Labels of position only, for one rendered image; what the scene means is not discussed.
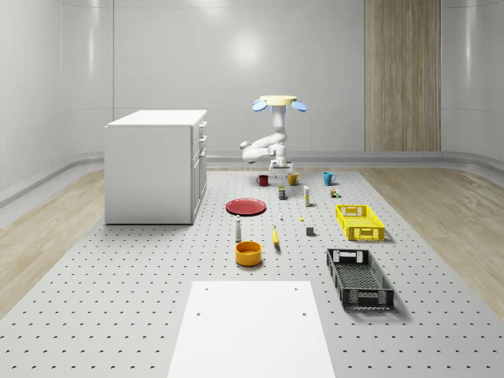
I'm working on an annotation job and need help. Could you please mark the red plate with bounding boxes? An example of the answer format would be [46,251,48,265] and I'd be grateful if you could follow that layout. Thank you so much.
[225,198,268,217]

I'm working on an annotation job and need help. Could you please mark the yellow bowl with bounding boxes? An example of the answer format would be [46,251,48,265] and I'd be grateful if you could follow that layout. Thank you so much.
[235,241,263,268]

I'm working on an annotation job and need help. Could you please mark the yellow basket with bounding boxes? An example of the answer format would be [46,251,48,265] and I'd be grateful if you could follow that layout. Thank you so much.
[335,204,386,242]

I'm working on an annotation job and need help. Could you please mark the white cabinet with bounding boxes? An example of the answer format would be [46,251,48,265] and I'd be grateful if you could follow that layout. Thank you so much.
[104,109,209,226]

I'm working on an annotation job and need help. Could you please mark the dark grey basket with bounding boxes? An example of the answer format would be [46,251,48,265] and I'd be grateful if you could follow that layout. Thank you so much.
[325,248,395,309]

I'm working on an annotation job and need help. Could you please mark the white board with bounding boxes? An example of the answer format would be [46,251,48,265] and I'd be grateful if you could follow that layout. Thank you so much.
[167,280,337,378]

